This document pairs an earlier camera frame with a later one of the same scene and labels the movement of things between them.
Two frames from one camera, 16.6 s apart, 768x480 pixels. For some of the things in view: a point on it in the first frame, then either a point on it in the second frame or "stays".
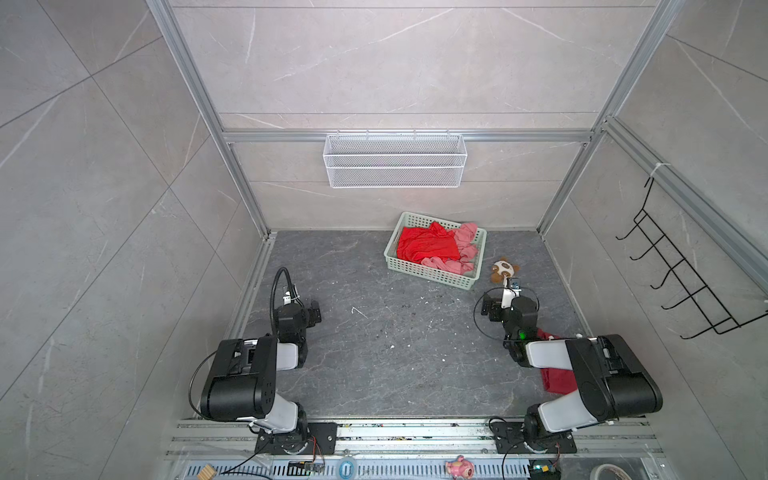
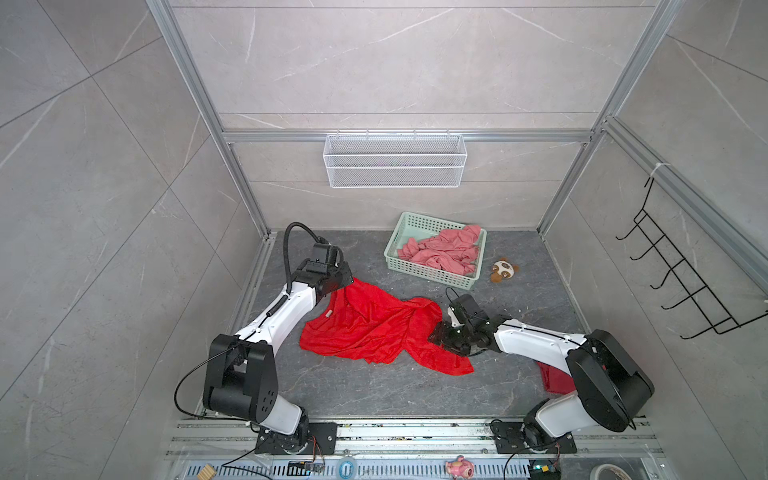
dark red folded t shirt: (556, 381) stays
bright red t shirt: (417, 244) to (361, 321)
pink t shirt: (465, 237) stays
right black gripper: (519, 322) to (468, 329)
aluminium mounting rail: (226, 437) stays
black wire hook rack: (700, 293) stays
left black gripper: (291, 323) to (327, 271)
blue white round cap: (346, 469) stays
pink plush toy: (460, 469) stays
